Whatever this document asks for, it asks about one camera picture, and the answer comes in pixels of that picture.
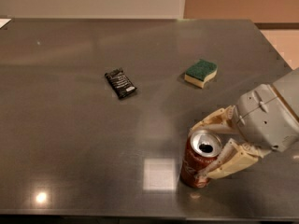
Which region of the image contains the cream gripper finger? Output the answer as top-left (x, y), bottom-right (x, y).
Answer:
top-left (195, 138), bottom-right (271, 179)
top-left (189, 105), bottom-right (237, 136)

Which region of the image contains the red coke can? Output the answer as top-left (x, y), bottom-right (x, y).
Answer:
top-left (180, 130), bottom-right (222, 188)

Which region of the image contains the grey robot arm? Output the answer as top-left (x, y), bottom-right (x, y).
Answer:
top-left (187, 69), bottom-right (299, 182)

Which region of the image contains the green and yellow sponge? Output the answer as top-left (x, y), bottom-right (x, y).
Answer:
top-left (184, 60), bottom-right (218, 89)

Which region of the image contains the black snack bar wrapper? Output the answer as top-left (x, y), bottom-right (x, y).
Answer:
top-left (105, 68), bottom-right (137, 99)

